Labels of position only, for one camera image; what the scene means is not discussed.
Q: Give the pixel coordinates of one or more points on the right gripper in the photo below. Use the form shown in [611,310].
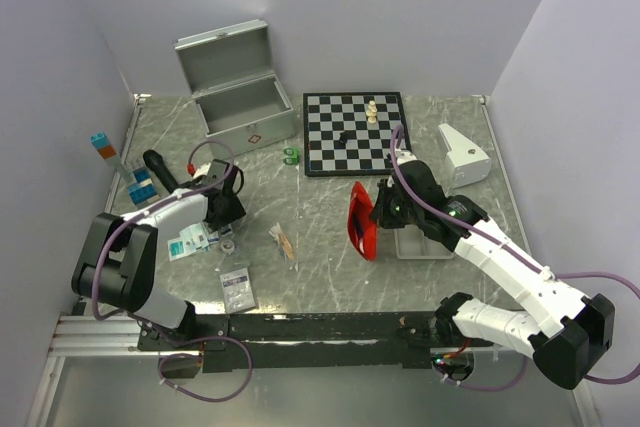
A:
[380,212]

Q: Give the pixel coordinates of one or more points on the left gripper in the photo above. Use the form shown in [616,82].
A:
[235,212]

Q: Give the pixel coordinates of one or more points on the red first aid kit pouch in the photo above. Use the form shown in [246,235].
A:
[362,230]

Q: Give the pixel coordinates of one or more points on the medical tape roll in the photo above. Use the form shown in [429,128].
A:
[228,246]

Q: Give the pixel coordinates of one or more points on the metal first aid case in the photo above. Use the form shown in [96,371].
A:
[238,95]

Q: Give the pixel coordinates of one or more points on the white bandage packet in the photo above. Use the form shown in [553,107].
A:
[225,231]

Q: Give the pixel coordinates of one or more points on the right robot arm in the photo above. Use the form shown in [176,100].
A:
[563,330]

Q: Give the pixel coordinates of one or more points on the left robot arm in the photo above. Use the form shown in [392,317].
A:
[117,263]

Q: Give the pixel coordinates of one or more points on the grey plastic tray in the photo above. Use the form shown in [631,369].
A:
[411,242]

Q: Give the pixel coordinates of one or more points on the teal striped wipe packet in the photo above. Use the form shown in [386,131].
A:
[191,240]

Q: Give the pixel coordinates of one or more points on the bag of cotton swabs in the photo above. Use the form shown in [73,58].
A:
[285,246]

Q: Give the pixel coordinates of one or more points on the white gauze pad packet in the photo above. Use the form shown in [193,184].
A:
[237,291]

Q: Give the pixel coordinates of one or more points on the white plastic wedge housing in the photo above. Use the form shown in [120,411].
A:
[465,162]

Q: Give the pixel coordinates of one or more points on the green plastic clip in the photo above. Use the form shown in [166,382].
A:
[291,156]

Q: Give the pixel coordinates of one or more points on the toy brick tower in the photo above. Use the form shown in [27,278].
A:
[135,177]

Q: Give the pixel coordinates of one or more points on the black grey chessboard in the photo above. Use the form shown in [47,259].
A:
[367,151]

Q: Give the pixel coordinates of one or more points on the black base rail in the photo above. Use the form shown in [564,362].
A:
[228,342]

